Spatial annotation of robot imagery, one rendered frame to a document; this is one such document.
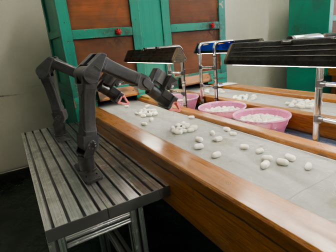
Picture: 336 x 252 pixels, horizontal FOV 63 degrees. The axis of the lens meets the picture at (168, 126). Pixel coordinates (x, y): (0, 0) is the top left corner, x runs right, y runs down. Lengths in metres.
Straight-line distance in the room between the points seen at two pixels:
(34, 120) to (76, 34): 1.21
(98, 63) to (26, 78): 1.85
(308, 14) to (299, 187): 3.38
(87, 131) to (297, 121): 0.96
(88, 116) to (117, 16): 1.13
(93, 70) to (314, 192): 0.80
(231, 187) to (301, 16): 3.52
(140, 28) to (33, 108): 1.34
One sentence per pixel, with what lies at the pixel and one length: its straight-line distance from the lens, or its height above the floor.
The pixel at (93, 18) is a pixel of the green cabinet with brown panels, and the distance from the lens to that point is 2.02.
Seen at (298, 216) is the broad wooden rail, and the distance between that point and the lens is 0.66.
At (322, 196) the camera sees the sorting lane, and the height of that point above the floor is 0.74.
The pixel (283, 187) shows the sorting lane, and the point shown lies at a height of 0.74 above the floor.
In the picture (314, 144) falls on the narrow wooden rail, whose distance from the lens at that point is 1.05.
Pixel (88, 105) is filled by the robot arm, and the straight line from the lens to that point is 1.08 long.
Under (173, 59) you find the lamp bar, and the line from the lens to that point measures 1.33.
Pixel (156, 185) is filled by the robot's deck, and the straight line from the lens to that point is 0.97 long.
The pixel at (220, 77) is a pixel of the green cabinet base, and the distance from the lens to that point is 2.54.
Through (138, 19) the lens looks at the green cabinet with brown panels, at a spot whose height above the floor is 1.31.
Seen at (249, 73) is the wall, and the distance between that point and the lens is 4.15.
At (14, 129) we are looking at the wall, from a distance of 2.93.
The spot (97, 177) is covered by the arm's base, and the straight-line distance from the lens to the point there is 1.08.
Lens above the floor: 1.13
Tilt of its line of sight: 17 degrees down
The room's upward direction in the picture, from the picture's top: 5 degrees counter-clockwise
